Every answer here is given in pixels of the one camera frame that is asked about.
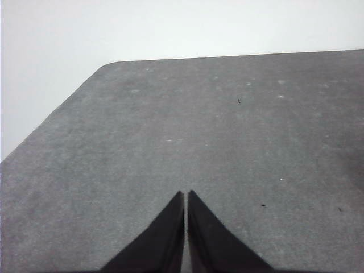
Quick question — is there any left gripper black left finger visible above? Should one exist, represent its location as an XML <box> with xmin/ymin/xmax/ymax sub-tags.
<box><xmin>101</xmin><ymin>190</ymin><xmax>185</xmax><ymax>273</ymax></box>

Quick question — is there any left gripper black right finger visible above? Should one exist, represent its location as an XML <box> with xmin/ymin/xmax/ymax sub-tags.
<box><xmin>187</xmin><ymin>189</ymin><xmax>278</xmax><ymax>273</ymax></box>

